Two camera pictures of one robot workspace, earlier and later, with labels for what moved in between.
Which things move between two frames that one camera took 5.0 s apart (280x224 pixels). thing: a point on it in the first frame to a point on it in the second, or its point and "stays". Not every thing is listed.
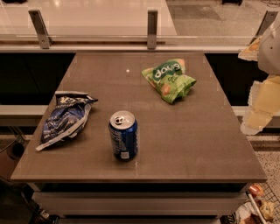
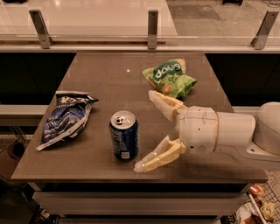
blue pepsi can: x=124 y=135 stays
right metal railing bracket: x=265 y=23 stays
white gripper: x=269 y=52 to x=198 y=129
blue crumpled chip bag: x=67 y=117 stays
